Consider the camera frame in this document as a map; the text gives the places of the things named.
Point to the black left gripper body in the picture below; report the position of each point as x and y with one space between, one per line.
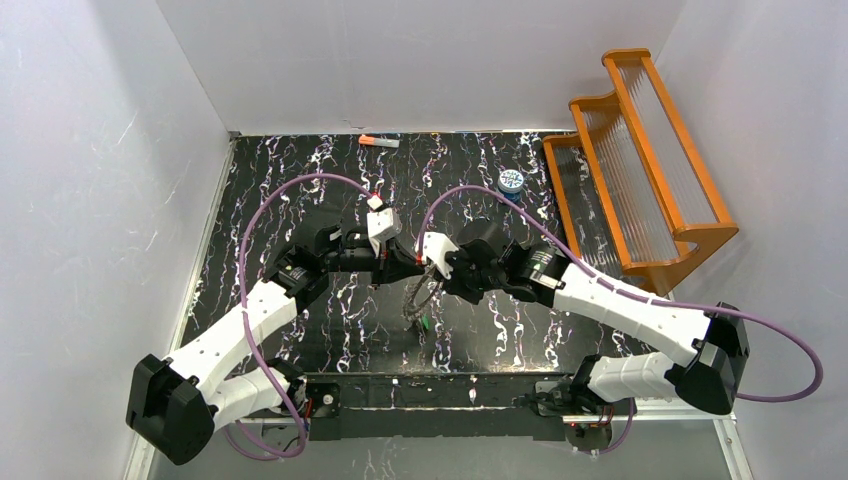
387 268

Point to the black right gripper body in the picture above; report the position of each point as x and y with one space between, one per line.
452 281

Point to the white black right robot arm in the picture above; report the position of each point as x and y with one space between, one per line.
698 357

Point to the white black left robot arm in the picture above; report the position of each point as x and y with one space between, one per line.
177 403

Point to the round metal key organizer disc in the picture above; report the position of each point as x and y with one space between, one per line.
419 294

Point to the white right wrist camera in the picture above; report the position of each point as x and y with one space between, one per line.
432 249

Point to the blue white paint jar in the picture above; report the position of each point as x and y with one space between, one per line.
510 184

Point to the orange wooden tiered rack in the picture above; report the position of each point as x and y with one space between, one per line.
635 198

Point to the orange white marker pen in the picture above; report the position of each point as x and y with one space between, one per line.
378 142

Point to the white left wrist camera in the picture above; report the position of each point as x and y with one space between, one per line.
382 223

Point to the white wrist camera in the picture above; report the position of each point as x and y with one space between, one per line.
382 223
432 249

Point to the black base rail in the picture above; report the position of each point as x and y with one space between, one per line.
456 405

